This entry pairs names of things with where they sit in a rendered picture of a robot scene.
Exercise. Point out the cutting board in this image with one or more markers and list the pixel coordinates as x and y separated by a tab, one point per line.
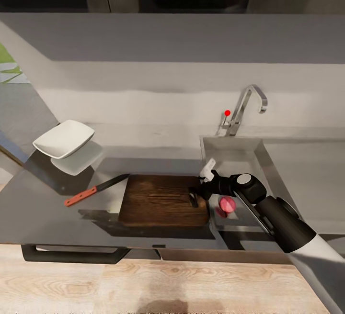
151	200

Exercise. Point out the vidalia onion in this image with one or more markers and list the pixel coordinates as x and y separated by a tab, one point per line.
227	204

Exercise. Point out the drop in sink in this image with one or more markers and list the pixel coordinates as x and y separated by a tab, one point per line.
307	172

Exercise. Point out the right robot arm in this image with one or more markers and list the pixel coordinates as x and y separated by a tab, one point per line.
321	266

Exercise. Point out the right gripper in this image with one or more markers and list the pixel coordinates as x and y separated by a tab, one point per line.
206	189

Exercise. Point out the bowl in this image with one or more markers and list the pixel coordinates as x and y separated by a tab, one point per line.
64	140

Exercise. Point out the fixed window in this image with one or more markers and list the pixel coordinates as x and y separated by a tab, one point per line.
24	116

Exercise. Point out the parer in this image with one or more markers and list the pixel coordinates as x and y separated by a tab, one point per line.
93	190

